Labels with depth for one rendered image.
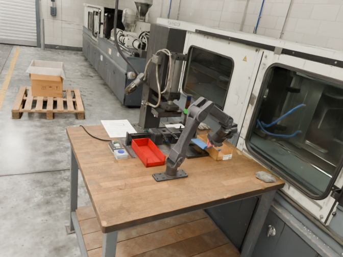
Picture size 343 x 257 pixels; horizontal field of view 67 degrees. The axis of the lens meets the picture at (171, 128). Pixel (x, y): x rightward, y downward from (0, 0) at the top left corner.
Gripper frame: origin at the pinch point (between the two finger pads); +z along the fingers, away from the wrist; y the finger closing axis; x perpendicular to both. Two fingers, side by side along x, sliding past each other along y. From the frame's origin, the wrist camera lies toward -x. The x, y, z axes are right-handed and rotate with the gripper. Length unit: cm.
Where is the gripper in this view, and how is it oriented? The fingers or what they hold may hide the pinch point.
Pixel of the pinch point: (208, 146)
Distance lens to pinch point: 171.2
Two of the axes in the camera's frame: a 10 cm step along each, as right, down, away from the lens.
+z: -4.0, 5.8, 7.1
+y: -3.7, -8.1, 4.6
